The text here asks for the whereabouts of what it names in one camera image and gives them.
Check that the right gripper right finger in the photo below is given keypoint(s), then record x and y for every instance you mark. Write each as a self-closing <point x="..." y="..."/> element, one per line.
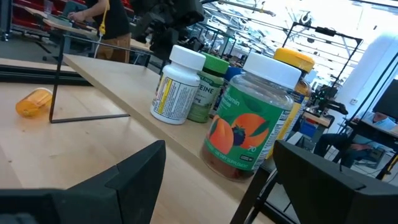
<point x="326" y="193"/>

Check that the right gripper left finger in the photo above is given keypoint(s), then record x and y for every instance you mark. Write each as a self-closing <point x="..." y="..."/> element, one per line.
<point x="124" y="193"/>

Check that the white aspirin bottle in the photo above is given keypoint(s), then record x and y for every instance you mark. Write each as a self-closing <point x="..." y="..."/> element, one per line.
<point x="174" y="96"/>

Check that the multivitamin gummies bottle green label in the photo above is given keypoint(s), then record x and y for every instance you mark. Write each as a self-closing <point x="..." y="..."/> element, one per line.
<point x="245" y="130"/>

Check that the orange pill vial white cap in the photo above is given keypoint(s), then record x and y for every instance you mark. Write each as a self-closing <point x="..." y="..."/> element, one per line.
<point x="32" y="104"/>

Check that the brown bottle yellow cap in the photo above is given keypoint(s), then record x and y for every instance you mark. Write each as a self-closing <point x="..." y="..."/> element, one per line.
<point x="293" y="57"/>

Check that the black background robot arm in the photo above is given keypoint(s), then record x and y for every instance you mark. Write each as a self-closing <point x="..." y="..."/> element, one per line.
<point x="326" y="102"/>

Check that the wooden shelf black legs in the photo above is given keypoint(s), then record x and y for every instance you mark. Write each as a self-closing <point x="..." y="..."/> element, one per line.
<point x="130" y="84"/>

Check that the person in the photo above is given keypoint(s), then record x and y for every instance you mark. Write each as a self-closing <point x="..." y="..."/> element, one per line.
<point x="115" y="21"/>
<point x="373" y="130"/>

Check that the wooden desk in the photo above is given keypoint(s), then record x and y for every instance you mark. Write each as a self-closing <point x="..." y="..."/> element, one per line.
<point x="62" y="26"/>

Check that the black monitor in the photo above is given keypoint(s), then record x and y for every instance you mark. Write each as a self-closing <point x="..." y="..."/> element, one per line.
<point x="387" y="99"/>

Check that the red storage rack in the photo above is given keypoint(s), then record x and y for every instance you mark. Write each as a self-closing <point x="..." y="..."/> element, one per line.
<point x="21" y="23"/>

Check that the black aluminium rig frame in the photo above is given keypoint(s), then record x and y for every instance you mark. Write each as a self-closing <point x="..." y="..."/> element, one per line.
<point x="325" y="30"/>

